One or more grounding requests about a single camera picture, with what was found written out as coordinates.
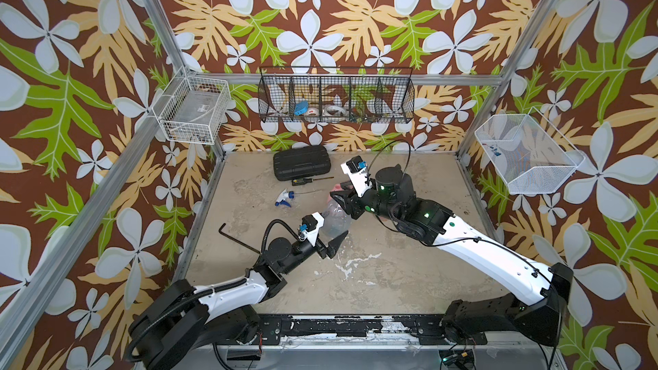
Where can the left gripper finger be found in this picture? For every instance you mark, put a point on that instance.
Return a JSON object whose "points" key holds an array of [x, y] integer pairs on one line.
{"points": [[333, 246], [313, 235]]}

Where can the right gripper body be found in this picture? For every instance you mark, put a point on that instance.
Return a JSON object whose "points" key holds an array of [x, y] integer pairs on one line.
{"points": [[371, 203]]}

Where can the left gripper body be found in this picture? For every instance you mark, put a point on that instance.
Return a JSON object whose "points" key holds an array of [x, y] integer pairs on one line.
{"points": [[302, 251]]}

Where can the blue white spray nozzle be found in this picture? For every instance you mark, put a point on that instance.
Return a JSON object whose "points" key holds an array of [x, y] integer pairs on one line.
{"points": [[285, 198]]}

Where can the clear blue spray bottle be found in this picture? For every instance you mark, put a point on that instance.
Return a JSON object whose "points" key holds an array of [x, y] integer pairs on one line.
{"points": [[336, 221]]}

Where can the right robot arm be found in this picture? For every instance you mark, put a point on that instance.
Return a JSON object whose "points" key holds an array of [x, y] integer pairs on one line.
{"points": [[538, 294]]}

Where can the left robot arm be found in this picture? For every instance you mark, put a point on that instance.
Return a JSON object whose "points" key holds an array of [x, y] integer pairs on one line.
{"points": [[184, 316]]}

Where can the black yellow screwdriver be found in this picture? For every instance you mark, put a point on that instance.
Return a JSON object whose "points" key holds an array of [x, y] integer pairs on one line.
{"points": [[307, 180]]}

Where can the black plastic case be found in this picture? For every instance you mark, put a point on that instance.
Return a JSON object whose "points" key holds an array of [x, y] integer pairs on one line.
{"points": [[301, 162]]}

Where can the white tape roll in basket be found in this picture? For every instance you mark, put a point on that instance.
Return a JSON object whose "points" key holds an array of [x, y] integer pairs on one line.
{"points": [[334, 111]]}

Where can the blue round item in basket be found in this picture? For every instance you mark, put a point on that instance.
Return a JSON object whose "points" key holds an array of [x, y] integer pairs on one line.
{"points": [[301, 108]]}

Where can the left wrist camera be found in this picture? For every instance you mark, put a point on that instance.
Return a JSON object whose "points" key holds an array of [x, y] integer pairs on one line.
{"points": [[308, 224]]}

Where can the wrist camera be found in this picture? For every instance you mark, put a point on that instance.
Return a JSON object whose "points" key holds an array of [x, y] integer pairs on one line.
{"points": [[308, 224], [357, 171]]}

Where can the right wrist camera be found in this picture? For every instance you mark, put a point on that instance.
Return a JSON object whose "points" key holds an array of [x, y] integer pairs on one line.
{"points": [[357, 171]]}

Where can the black wire wall basket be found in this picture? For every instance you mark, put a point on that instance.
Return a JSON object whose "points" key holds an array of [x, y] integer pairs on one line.
{"points": [[370, 95]]}

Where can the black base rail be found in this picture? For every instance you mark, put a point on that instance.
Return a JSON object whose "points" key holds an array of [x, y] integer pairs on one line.
{"points": [[273, 330]]}

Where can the white wire basket right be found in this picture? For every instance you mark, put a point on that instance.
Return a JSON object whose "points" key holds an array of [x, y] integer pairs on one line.
{"points": [[529, 153]]}

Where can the white wire basket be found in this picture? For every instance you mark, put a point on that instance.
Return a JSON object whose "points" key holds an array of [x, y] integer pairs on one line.
{"points": [[529, 153], [191, 109]]}

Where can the white wire basket left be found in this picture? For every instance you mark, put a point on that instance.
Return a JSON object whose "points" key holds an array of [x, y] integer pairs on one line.
{"points": [[191, 109]]}

